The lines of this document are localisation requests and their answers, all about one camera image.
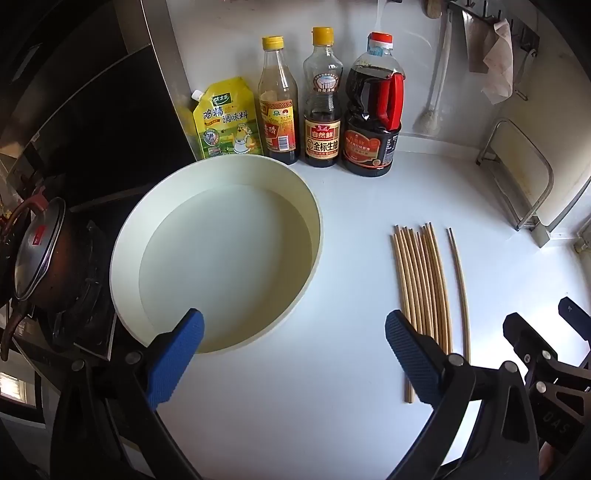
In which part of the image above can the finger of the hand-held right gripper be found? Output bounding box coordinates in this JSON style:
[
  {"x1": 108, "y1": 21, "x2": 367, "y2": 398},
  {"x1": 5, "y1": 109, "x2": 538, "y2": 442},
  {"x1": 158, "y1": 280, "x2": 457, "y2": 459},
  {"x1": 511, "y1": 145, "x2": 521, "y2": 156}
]
[
  {"x1": 502, "y1": 313, "x2": 560, "y2": 385},
  {"x1": 558, "y1": 298, "x2": 591, "y2": 343}
]

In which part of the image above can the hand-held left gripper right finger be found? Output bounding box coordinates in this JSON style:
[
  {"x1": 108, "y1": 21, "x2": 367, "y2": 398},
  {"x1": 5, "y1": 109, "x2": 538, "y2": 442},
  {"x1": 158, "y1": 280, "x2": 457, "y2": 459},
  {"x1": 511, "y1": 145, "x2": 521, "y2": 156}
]
[{"x1": 385, "y1": 309, "x2": 541, "y2": 480}]

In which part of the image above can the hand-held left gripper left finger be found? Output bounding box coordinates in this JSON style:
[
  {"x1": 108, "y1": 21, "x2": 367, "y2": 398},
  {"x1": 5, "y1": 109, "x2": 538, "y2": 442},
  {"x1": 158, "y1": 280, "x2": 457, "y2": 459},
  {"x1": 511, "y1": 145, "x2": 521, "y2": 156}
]
[{"x1": 51, "y1": 308, "x2": 206, "y2": 480}]

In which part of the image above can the slender wooden chopstick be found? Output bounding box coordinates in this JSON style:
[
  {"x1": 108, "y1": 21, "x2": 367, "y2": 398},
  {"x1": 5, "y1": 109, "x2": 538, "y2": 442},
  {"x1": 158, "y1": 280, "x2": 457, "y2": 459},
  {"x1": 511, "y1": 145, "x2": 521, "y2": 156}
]
[
  {"x1": 449, "y1": 227, "x2": 472, "y2": 363},
  {"x1": 445, "y1": 227, "x2": 468, "y2": 363}
]

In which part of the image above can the bunch of wooden chopsticks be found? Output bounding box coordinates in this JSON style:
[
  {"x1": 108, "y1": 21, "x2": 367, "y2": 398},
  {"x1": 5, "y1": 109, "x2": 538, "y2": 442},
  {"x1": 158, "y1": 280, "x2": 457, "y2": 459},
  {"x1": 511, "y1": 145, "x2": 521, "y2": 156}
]
[{"x1": 390, "y1": 222, "x2": 455, "y2": 404}]

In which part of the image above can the white round tray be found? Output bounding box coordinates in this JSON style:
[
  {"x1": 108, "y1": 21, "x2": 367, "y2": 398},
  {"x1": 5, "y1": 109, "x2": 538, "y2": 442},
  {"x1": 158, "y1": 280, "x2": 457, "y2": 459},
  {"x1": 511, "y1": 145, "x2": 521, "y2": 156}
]
[{"x1": 109, "y1": 154, "x2": 323, "y2": 354}]

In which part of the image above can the person's right hand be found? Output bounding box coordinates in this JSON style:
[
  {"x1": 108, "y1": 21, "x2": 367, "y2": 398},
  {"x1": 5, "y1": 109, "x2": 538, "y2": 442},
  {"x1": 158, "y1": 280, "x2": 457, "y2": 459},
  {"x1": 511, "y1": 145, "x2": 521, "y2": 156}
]
[{"x1": 538, "y1": 442, "x2": 557, "y2": 477}]

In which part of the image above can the dark pot with lid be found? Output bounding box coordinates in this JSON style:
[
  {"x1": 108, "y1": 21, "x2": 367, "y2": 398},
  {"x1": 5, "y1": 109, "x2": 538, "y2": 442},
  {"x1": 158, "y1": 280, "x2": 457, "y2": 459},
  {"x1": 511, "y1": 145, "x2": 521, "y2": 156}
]
[{"x1": 0, "y1": 196, "x2": 100, "y2": 361}]

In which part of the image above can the white dish brush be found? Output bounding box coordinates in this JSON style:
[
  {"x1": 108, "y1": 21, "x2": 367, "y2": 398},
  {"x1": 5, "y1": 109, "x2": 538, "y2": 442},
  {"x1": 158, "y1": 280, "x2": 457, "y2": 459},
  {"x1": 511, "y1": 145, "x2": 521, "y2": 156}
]
[{"x1": 412, "y1": 14, "x2": 455, "y2": 137}]

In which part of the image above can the yellow seasoning pouch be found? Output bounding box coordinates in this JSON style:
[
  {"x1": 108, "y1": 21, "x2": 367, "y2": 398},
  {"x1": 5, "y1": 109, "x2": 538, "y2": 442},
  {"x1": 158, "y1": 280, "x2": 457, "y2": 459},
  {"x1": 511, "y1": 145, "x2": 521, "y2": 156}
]
[{"x1": 191, "y1": 77, "x2": 264, "y2": 161}]

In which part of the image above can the yellow cap soy sauce bottle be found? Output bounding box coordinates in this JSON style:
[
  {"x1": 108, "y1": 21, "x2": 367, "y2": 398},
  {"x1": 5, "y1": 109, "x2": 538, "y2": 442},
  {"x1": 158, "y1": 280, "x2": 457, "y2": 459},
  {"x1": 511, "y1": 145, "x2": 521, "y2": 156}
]
[{"x1": 302, "y1": 27, "x2": 343, "y2": 168}]

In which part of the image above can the yellow cap vinegar bottle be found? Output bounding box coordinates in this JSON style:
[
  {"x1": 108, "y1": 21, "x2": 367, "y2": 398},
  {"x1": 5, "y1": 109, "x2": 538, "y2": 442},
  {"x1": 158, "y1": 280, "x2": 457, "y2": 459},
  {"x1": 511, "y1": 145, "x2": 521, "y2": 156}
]
[{"x1": 257, "y1": 36, "x2": 300, "y2": 166}]

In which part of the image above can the beige hanging cloth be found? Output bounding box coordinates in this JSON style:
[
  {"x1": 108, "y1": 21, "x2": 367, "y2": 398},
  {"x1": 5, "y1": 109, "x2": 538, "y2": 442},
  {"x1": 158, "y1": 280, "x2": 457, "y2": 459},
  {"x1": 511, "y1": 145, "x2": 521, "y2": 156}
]
[{"x1": 463, "y1": 11, "x2": 514, "y2": 104}]

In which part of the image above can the black range hood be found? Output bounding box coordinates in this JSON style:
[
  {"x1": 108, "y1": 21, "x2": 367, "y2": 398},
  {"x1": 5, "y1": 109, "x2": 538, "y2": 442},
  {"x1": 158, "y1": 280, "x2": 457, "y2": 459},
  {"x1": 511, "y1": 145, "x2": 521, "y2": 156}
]
[{"x1": 0, "y1": 0, "x2": 197, "y2": 217}]

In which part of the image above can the dark sauce jug red handle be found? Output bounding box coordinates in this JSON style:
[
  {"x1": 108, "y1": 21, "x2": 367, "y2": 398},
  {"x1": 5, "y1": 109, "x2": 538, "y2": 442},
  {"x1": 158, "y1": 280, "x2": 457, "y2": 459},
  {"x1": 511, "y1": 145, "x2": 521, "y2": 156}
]
[{"x1": 342, "y1": 31, "x2": 403, "y2": 177}]

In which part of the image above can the dark wall hook rail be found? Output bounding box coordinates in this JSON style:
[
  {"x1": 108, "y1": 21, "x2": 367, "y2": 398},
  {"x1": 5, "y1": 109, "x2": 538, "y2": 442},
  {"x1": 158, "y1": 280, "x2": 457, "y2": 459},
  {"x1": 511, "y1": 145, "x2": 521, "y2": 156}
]
[{"x1": 445, "y1": 0, "x2": 541, "y2": 52}]

